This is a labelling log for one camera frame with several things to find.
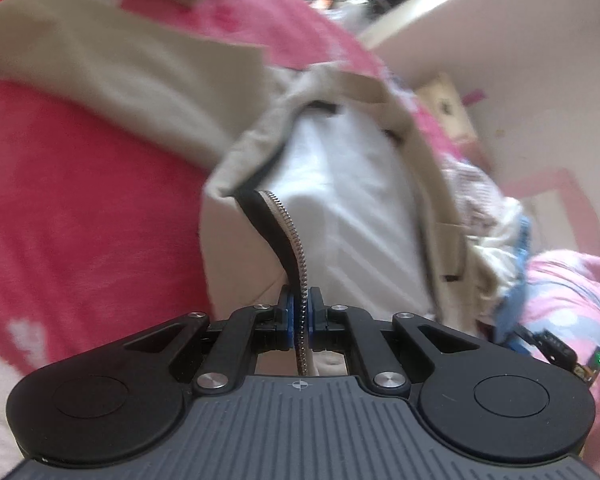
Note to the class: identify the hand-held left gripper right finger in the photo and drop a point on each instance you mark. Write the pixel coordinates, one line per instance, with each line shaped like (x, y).
(315, 317)

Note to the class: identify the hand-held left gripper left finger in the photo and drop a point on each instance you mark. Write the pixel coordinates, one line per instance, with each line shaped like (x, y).
(289, 317)

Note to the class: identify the beige zip jacket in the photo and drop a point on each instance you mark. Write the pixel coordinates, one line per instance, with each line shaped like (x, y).
(355, 200)

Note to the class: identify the pink dotted quilt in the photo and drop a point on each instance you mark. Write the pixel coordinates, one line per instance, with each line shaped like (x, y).
(570, 300)

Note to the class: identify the blue garment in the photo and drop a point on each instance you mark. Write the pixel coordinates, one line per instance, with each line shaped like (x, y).
(517, 300)

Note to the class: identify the pink checked white garment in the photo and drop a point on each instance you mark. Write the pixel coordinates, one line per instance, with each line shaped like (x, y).
(472, 185)

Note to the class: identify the cream nightstand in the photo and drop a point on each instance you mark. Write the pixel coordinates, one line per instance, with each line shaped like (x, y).
(445, 105)

